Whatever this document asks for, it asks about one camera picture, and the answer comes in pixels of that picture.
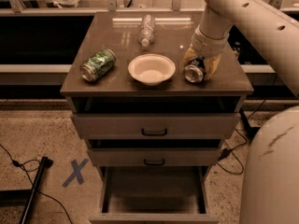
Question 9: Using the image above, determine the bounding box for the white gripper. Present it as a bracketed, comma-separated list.
[183, 27, 228, 80]

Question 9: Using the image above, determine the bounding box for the blue pepsi can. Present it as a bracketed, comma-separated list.
[183, 57, 206, 83]

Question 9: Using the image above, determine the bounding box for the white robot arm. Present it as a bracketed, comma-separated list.
[183, 0, 299, 224]

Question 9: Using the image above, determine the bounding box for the grey drawer cabinet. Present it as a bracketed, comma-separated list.
[60, 11, 254, 224]

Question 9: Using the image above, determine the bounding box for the green soda can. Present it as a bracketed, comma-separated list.
[80, 49, 116, 82]

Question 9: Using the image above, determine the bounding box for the open bottom drawer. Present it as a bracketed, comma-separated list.
[90, 166, 219, 224]

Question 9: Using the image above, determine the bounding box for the white paper bowl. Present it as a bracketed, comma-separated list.
[128, 54, 176, 86]

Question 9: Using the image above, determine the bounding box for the clear plastic water bottle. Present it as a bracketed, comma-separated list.
[138, 14, 155, 48]

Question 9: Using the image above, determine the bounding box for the black stand leg right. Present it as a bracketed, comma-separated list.
[239, 108, 260, 140]

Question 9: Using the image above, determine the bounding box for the black stand leg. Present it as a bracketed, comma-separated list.
[19, 156, 53, 224]
[239, 108, 260, 140]

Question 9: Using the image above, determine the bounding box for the blue tape cross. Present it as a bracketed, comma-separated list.
[63, 159, 89, 188]

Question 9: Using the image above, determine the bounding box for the black stand leg left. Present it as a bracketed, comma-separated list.
[19, 156, 53, 224]

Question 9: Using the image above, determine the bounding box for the black floor cable right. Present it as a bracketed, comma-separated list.
[217, 77, 278, 175]

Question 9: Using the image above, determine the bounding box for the black floor cable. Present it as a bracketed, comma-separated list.
[217, 77, 278, 175]
[0, 143, 74, 224]

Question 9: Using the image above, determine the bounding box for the middle drawer with handle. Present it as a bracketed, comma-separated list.
[88, 148, 220, 167]

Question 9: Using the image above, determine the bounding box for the drawer with handle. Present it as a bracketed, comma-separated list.
[88, 148, 220, 167]
[71, 113, 240, 140]

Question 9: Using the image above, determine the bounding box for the top drawer with handle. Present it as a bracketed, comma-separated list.
[71, 113, 240, 140]

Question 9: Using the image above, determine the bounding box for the black floor cable left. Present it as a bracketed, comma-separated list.
[0, 143, 74, 224]

